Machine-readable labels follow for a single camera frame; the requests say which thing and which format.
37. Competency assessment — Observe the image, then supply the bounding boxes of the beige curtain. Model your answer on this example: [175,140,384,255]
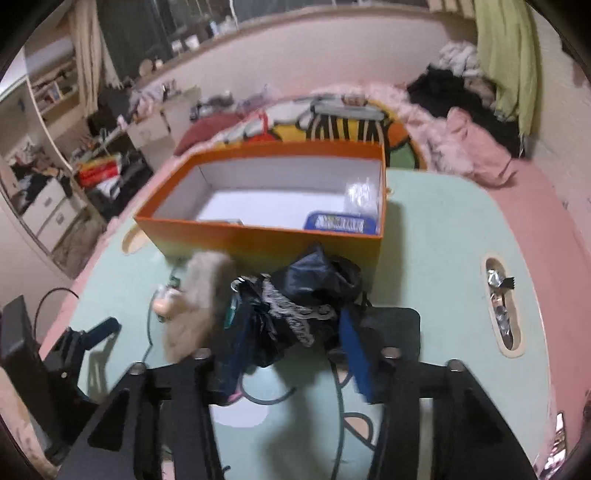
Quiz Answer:
[69,0,116,116]

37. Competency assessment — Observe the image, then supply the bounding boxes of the white drawer cabinet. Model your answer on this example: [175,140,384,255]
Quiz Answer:
[21,178,78,241]

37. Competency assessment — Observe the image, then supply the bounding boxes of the beige fluffy pom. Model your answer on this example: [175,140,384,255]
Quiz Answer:
[161,251,236,363]

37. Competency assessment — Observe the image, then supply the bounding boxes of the orange cardboard box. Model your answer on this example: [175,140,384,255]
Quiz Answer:
[134,141,389,273]

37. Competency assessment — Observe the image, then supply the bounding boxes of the hanging green cloth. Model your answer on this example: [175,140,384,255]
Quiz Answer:
[473,0,541,123]

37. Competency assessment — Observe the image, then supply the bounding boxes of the pink bed sheet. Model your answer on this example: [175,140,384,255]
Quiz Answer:
[475,159,591,462]

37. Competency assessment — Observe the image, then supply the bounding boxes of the white wall shelf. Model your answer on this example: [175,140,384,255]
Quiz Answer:
[23,41,84,121]

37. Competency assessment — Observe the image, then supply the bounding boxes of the clear plastic bag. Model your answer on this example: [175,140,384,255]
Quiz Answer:
[344,178,385,217]

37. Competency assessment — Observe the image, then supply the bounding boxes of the blue tin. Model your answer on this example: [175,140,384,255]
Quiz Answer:
[303,211,382,236]

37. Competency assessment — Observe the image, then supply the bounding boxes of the white side desk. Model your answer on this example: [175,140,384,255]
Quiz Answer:
[127,88,200,148]

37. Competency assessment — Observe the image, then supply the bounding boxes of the light green cartoon desktop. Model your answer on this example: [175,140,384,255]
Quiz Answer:
[39,168,555,480]

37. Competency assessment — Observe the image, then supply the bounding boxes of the red cushion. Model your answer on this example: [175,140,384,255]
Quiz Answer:
[174,114,241,155]

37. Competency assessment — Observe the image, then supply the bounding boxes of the black cable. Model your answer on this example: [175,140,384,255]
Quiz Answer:
[34,287,78,326]

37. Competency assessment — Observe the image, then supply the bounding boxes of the black lace scrunchie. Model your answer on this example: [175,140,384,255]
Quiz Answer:
[222,242,370,370]

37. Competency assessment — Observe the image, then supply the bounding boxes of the red box on floor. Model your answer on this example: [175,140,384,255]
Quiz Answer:
[76,157,122,188]

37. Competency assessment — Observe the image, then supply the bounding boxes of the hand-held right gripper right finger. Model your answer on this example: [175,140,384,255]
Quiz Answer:
[339,305,539,480]

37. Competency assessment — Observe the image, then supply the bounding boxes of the crumpled silver foil wrappers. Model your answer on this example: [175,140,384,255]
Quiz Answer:
[485,258,520,347]

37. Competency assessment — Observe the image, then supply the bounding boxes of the pile of black clothes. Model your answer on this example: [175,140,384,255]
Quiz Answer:
[406,65,525,158]

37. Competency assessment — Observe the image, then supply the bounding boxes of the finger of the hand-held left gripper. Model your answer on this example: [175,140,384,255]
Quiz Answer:
[68,316,122,356]

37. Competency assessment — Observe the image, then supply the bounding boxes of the white cartoon toy figure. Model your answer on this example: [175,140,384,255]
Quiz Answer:
[154,284,184,322]

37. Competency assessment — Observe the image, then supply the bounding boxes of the pile of white clothes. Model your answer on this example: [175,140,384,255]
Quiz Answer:
[436,41,483,78]

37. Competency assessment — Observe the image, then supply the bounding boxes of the pink garment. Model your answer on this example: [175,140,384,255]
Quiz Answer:
[429,107,518,188]

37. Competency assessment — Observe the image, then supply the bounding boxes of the pink fuzzy blanket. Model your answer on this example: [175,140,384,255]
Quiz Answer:
[318,83,462,175]

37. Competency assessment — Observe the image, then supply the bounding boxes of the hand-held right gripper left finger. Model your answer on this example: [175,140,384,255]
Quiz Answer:
[58,348,245,480]

